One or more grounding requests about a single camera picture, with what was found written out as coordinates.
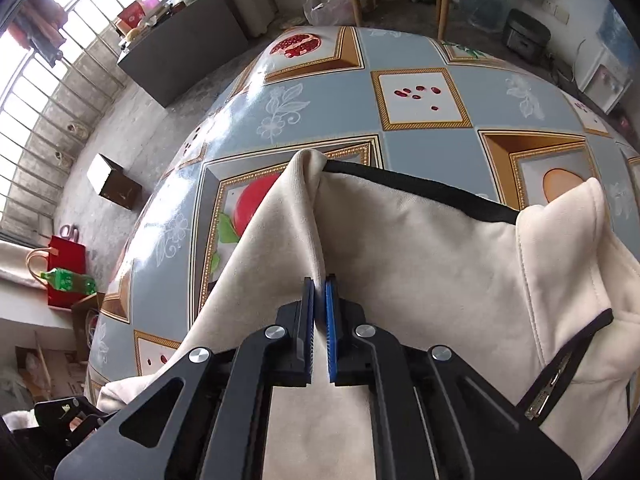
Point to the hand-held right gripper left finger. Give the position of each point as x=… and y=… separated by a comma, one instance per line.
x=309, y=332

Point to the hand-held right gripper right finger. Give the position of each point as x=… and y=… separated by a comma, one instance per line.
x=331, y=332

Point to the cream jacket with black trim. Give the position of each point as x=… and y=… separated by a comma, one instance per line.
x=425, y=270

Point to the hanging clothes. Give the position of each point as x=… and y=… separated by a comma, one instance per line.
x=42, y=30

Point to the flat cardboard box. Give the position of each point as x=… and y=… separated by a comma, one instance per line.
x=55, y=370

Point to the open cardboard box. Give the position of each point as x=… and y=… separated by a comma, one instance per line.
x=82, y=320

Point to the green plastic bottle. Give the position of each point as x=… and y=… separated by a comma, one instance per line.
x=70, y=281

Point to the red paper bag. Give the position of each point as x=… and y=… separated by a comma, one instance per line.
x=67, y=255

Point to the fruit print tablecloth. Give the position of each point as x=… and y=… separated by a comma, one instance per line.
x=325, y=125

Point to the brown cardboard box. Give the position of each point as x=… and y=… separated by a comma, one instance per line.
x=117, y=185

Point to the window grille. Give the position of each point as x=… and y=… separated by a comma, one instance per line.
x=45, y=125

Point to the grey cabinet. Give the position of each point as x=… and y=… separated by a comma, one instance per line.
x=190, y=45

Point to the rice cooker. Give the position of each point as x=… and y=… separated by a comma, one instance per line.
x=525, y=35

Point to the red box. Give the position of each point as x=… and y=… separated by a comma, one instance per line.
x=134, y=15

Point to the white framed board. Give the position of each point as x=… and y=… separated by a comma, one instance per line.
x=602, y=77

